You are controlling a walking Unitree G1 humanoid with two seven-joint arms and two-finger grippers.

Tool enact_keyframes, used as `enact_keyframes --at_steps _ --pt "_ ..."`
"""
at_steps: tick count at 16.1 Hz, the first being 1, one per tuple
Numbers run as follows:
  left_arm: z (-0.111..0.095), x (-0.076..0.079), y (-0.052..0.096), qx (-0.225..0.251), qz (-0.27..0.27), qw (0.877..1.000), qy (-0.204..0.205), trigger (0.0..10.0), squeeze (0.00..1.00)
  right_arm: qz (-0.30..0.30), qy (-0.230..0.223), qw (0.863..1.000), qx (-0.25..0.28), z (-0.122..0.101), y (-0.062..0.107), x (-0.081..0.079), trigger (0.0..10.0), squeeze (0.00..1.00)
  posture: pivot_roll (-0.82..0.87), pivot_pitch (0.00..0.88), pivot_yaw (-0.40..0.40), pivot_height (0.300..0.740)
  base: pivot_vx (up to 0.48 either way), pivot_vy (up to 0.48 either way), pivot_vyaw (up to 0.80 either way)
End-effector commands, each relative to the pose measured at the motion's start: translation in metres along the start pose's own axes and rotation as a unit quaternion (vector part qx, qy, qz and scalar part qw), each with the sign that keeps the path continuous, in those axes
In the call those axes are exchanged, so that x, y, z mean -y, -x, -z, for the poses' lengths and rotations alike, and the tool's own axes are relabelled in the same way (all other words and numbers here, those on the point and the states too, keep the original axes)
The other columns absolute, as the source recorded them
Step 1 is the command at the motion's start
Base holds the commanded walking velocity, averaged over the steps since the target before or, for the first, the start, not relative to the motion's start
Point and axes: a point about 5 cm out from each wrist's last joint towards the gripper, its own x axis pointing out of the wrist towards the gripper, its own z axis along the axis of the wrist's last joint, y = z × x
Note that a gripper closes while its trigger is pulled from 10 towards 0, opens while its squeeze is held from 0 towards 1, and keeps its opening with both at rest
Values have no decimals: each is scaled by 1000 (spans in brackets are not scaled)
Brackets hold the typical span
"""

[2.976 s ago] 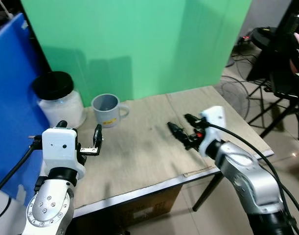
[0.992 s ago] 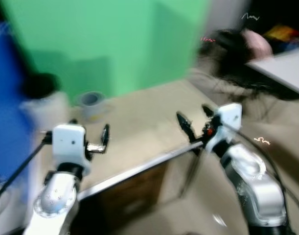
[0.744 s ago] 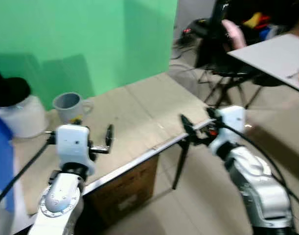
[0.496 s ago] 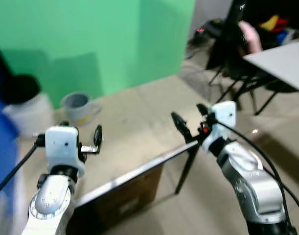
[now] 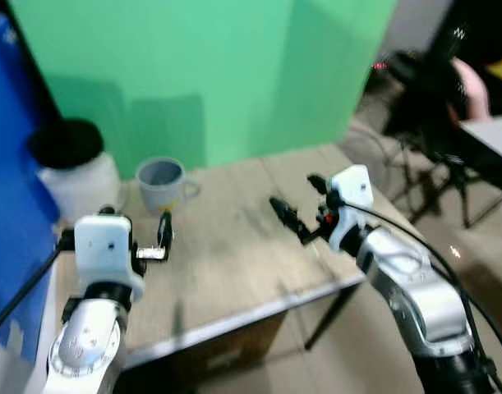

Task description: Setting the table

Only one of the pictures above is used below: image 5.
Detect black table leg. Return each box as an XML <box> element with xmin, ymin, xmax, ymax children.
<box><xmin>303</xmin><ymin>283</ymin><xmax>360</xmax><ymax>353</ymax></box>

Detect white jar with black lid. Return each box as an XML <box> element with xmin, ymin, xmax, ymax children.
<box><xmin>28</xmin><ymin>118</ymin><xmax>125</xmax><ymax>224</ymax></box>

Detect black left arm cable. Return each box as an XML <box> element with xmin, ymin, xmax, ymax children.
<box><xmin>0</xmin><ymin>233</ymin><xmax>76</xmax><ymax>339</ymax></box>

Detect brown cardboard box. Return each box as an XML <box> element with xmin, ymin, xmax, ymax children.
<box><xmin>172</xmin><ymin>312</ymin><xmax>289</xmax><ymax>388</ymax></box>

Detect blue board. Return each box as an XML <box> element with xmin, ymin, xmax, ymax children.
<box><xmin>0</xmin><ymin>11</ymin><xmax>64</xmax><ymax>366</ymax></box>

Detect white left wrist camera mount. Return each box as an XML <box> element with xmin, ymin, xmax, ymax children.
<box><xmin>73</xmin><ymin>213</ymin><xmax>146</xmax><ymax>303</ymax></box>

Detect white side table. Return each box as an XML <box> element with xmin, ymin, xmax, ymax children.
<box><xmin>459</xmin><ymin>113</ymin><xmax>502</xmax><ymax>165</ymax></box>

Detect black tripod stand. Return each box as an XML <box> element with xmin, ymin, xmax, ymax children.
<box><xmin>380</xmin><ymin>48</ymin><xmax>502</xmax><ymax>232</ymax></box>

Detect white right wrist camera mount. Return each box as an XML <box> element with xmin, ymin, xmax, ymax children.
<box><xmin>325</xmin><ymin>164</ymin><xmax>375</xmax><ymax>252</ymax></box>

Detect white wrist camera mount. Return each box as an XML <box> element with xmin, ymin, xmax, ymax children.
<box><xmin>73</xmin><ymin>213</ymin><xmax>146</xmax><ymax>303</ymax></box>
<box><xmin>325</xmin><ymin>164</ymin><xmax>375</xmax><ymax>252</ymax></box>

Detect black fabric with white logo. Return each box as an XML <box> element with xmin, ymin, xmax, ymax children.
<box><xmin>435</xmin><ymin>0</ymin><xmax>502</xmax><ymax>63</ymax></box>

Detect green backdrop screen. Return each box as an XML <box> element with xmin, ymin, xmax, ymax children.
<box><xmin>7</xmin><ymin>0</ymin><xmax>399</xmax><ymax>179</ymax></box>

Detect pink rounded object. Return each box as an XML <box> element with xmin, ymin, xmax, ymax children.
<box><xmin>451</xmin><ymin>57</ymin><xmax>492</xmax><ymax>123</ymax></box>

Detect grey ceramic mug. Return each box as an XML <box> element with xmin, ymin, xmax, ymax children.
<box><xmin>135</xmin><ymin>157</ymin><xmax>203</xmax><ymax>217</ymax></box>

